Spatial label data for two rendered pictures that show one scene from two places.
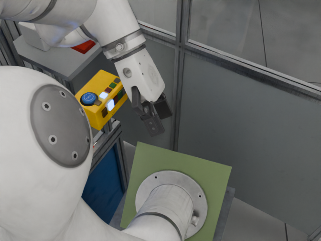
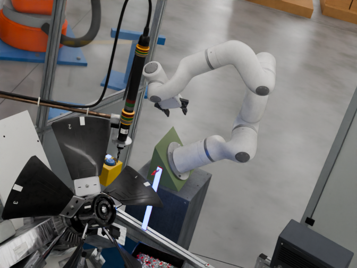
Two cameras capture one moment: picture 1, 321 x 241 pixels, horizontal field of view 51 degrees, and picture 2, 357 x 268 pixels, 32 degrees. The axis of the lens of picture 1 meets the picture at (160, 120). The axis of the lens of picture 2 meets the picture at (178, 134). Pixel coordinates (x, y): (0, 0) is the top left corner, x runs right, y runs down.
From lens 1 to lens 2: 273 cm
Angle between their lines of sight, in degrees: 71
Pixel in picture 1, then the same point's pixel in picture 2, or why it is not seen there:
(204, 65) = not seen: hidden behind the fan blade
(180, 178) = (172, 145)
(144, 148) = (158, 147)
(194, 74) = (49, 147)
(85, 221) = not seen: hidden behind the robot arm
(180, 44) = (43, 128)
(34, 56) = not seen: outside the picture
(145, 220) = (211, 138)
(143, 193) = (172, 165)
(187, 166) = (168, 139)
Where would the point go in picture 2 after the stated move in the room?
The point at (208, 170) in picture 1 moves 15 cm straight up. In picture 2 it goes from (171, 134) to (179, 107)
